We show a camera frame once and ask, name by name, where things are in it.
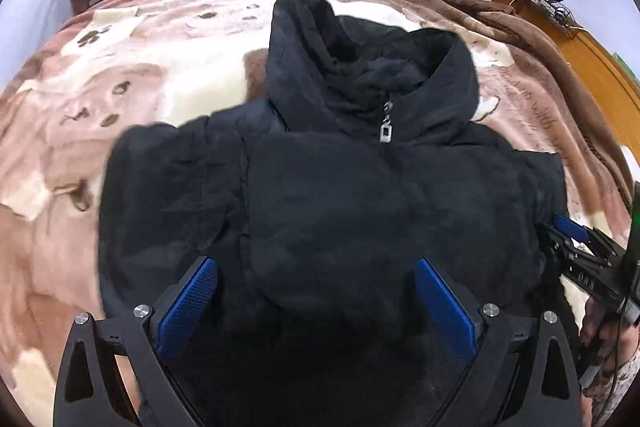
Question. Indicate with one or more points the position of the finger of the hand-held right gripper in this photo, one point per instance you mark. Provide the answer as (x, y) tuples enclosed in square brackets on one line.
[(570, 232)]

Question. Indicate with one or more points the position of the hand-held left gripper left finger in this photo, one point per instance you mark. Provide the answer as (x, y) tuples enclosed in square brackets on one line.
[(182, 307)]

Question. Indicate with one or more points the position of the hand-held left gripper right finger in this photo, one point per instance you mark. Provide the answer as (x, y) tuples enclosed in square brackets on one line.
[(447, 307)]

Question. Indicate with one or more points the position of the black hooded jacket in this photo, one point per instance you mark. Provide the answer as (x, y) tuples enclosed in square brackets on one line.
[(325, 217)]

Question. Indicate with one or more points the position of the person's right hand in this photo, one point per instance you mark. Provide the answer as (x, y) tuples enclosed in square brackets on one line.
[(602, 332)]

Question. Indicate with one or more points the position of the wooden desk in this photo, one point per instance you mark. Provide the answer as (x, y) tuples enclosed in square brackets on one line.
[(597, 57)]

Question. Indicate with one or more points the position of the brown printed blanket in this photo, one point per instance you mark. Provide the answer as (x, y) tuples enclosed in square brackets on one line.
[(150, 72)]

